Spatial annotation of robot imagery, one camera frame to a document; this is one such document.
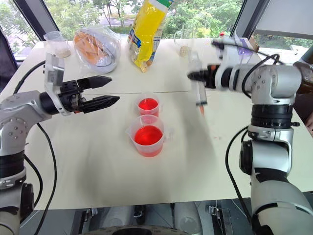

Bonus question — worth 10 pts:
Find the black clamp under table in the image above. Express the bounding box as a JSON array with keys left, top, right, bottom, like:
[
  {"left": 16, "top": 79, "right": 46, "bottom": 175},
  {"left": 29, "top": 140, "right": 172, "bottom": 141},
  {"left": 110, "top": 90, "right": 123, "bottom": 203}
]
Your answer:
[
  {"left": 206, "top": 204, "right": 230, "bottom": 232},
  {"left": 84, "top": 208, "right": 97, "bottom": 222},
  {"left": 133, "top": 205, "right": 147, "bottom": 225}
]

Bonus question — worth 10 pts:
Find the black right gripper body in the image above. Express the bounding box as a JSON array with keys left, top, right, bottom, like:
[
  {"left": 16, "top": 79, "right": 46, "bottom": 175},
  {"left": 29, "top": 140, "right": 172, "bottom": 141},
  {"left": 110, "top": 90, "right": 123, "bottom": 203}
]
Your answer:
[{"left": 202, "top": 64, "right": 218, "bottom": 89}]

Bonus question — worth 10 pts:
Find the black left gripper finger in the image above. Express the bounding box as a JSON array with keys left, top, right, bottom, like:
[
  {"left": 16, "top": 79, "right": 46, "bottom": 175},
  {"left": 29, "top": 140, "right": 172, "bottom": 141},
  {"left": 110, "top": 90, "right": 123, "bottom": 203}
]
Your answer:
[
  {"left": 76, "top": 75, "right": 113, "bottom": 90},
  {"left": 82, "top": 95, "right": 120, "bottom": 114}
]

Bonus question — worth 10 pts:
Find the yellow snack bag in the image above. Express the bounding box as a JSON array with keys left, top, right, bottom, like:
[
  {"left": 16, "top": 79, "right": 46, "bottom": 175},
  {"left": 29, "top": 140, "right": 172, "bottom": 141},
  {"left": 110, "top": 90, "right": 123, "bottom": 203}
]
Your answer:
[{"left": 127, "top": 0, "right": 174, "bottom": 74}]

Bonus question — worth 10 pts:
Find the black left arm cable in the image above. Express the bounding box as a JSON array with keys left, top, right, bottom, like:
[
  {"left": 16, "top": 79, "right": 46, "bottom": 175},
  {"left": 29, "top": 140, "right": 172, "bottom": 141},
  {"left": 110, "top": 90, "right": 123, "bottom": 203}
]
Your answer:
[{"left": 11, "top": 60, "right": 58, "bottom": 222}]

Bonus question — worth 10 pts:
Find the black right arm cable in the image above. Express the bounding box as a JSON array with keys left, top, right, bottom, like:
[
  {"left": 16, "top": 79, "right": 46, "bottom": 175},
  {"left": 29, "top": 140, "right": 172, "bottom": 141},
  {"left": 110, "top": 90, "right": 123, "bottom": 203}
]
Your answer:
[{"left": 211, "top": 40, "right": 287, "bottom": 223}]

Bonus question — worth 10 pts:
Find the large cup with red liquid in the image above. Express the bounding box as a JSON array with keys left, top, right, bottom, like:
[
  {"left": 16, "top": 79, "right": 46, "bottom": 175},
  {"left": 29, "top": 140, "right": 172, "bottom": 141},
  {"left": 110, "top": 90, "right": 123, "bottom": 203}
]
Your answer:
[{"left": 125, "top": 114, "right": 176, "bottom": 158}]

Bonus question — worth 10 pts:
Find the black panel beside table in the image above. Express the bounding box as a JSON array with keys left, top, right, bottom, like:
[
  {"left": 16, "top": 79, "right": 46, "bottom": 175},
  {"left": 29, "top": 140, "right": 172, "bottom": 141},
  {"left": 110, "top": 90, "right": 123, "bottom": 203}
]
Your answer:
[{"left": 0, "top": 26, "right": 20, "bottom": 95}]

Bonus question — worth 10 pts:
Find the black window frame pillar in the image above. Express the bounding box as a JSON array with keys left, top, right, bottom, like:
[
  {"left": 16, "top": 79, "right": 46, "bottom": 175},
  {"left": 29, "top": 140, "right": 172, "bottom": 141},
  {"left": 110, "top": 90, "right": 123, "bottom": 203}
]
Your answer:
[
  {"left": 229, "top": 0, "right": 260, "bottom": 39},
  {"left": 14, "top": 0, "right": 48, "bottom": 42}
]

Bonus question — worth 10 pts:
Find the brown rounded object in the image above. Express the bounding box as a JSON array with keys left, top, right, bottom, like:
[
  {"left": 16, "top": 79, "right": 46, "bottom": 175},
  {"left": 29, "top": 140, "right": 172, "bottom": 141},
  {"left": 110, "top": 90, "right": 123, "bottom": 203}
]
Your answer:
[{"left": 292, "top": 61, "right": 313, "bottom": 95}]

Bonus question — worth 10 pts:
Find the clear plastic syringe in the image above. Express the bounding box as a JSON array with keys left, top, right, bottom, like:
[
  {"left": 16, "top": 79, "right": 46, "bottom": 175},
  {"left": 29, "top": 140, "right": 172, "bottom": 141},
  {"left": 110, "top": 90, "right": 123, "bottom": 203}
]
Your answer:
[{"left": 187, "top": 51, "right": 209, "bottom": 116}]

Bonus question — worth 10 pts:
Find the clear plastic bag of bread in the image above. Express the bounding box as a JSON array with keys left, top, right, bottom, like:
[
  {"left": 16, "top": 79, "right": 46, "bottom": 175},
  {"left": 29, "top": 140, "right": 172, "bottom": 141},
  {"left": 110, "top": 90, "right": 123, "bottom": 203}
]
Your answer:
[{"left": 73, "top": 26, "right": 122, "bottom": 74}]

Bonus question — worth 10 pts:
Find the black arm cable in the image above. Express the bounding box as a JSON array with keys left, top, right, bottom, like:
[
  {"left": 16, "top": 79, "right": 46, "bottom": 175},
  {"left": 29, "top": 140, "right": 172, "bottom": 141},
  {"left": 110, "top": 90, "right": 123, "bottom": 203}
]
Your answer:
[
  {"left": 211, "top": 40, "right": 287, "bottom": 223},
  {"left": 11, "top": 60, "right": 58, "bottom": 222}
]

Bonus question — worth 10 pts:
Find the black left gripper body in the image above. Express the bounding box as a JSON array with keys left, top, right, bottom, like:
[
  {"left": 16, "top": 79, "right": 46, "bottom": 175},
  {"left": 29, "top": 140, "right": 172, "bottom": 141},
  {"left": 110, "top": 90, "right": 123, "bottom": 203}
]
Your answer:
[{"left": 59, "top": 80, "right": 86, "bottom": 114}]

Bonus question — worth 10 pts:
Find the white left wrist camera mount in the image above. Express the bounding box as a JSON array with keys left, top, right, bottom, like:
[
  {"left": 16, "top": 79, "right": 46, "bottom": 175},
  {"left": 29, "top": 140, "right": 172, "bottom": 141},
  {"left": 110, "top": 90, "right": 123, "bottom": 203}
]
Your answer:
[{"left": 43, "top": 52, "right": 71, "bottom": 117}]

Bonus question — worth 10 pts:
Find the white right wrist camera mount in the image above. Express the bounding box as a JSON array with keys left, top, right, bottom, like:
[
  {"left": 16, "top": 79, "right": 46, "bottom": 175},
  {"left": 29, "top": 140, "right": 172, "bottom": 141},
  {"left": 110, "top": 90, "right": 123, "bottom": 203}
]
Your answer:
[{"left": 212, "top": 37, "right": 246, "bottom": 92}]

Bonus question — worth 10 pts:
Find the brown cardboard box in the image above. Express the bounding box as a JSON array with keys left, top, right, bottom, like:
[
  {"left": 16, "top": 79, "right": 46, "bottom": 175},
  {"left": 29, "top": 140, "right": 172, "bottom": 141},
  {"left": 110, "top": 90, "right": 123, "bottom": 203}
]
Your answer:
[{"left": 248, "top": 34, "right": 261, "bottom": 53}]

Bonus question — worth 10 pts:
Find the clear beaker with beige grains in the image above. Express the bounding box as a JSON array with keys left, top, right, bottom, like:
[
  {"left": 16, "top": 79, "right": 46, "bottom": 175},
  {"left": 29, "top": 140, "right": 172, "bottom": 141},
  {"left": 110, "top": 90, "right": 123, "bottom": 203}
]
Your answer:
[
  {"left": 43, "top": 31, "right": 72, "bottom": 59},
  {"left": 173, "top": 29, "right": 198, "bottom": 59}
]

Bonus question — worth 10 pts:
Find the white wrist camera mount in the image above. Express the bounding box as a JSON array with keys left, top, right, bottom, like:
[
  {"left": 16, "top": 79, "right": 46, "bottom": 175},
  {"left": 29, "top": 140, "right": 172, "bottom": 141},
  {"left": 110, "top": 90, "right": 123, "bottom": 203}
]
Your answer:
[
  {"left": 212, "top": 37, "right": 246, "bottom": 92},
  {"left": 43, "top": 52, "right": 71, "bottom": 117}
]

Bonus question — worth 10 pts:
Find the small cup with red liquid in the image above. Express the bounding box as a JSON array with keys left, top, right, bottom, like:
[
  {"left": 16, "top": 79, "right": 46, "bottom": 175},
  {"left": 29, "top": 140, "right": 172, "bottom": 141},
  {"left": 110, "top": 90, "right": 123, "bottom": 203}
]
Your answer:
[{"left": 135, "top": 92, "right": 162, "bottom": 118}]

